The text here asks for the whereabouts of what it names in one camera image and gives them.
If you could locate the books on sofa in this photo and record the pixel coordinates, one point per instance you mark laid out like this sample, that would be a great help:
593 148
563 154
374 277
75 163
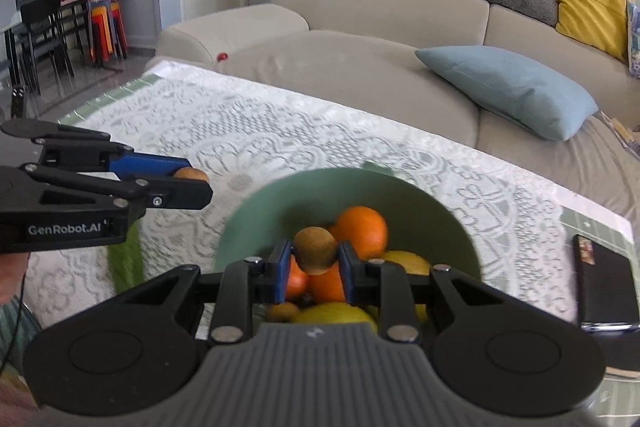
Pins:
628 139

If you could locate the brown kiwi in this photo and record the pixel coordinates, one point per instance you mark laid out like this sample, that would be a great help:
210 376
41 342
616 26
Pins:
191 174
282 313
315 250

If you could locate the black notebook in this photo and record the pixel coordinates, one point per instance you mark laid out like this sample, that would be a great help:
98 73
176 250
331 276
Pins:
607 304

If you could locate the brown kiwi bottom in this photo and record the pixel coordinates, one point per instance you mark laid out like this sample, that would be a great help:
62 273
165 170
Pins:
191 174

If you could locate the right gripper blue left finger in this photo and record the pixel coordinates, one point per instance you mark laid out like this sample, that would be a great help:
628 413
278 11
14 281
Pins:
254 280

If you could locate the blue patterned cushion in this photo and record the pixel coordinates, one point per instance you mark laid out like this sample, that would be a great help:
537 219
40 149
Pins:
633 38

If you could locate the person's left hand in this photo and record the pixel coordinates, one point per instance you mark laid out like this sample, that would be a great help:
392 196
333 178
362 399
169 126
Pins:
13 267

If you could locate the beige sofa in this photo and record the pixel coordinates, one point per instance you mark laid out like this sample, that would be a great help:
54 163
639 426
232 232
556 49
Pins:
362 54

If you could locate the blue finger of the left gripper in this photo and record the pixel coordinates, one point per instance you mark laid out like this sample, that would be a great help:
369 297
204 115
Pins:
134 165
175 193

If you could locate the green cucumber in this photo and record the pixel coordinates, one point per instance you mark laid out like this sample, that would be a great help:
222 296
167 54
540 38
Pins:
125 261

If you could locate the stacked colourful stools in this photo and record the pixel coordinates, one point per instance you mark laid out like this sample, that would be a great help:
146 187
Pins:
107 31

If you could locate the brown kiwi top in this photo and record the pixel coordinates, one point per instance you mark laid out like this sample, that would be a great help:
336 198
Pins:
282 313

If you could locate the yellow cushion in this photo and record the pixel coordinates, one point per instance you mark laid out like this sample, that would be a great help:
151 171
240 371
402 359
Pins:
598 23

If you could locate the white lace tablecloth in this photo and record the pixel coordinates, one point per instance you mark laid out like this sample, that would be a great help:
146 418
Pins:
245 135

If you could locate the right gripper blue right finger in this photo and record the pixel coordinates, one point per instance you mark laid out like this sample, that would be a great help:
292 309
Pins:
362 285

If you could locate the green colander bowl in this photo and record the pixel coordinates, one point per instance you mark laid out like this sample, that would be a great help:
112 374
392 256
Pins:
302 219

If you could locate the orange mandarin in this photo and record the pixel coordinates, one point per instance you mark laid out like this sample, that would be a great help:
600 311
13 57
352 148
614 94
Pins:
364 228
297 281
327 287

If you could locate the light blue pillow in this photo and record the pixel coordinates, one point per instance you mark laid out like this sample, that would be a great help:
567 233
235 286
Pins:
514 87

